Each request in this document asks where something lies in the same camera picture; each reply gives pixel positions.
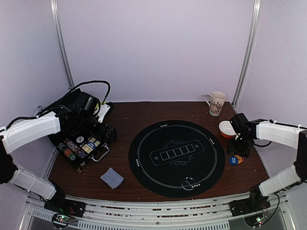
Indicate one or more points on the grey folded cloth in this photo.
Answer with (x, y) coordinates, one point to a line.
(112, 178)

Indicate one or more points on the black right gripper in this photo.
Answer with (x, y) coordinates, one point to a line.
(239, 147)

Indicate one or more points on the left aluminium frame post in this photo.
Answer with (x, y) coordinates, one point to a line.
(60, 38)

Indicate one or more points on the round black poker mat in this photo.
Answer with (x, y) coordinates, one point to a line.
(162, 154)

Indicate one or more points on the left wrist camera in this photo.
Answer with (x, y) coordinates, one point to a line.
(86, 103)

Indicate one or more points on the texas holdem card deck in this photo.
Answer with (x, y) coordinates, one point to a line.
(90, 145)

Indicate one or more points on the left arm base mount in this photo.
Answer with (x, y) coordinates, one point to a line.
(67, 214)

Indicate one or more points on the clear dealer button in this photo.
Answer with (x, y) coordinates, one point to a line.
(188, 183)

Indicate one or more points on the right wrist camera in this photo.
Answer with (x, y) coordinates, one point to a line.
(238, 121)

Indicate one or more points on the orange white bowl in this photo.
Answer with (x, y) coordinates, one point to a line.
(226, 129)

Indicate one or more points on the orange big blind button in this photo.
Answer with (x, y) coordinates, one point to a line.
(240, 159)

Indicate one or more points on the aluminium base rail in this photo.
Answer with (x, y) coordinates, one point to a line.
(196, 214)

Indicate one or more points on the white patterned mug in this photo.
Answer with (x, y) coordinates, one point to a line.
(215, 101)

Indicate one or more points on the front row poker chips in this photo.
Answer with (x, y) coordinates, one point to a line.
(71, 150)

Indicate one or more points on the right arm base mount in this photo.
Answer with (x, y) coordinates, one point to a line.
(255, 213)

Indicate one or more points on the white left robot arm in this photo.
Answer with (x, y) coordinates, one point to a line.
(17, 135)

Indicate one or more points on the white round dealer chip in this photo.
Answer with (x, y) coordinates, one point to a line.
(79, 139)

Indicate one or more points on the right aluminium frame post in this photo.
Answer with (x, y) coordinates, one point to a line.
(251, 43)

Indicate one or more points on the aluminium frame post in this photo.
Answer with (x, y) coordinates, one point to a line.
(251, 43)
(60, 38)

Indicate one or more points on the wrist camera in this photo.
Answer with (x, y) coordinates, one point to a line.
(238, 121)
(86, 103)

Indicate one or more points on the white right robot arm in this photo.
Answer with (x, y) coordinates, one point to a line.
(283, 148)

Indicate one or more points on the black poker chip case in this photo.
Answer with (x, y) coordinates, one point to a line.
(83, 136)

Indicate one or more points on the blue small blind button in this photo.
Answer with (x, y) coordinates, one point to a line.
(233, 160)

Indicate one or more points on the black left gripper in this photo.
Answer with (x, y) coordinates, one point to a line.
(107, 136)

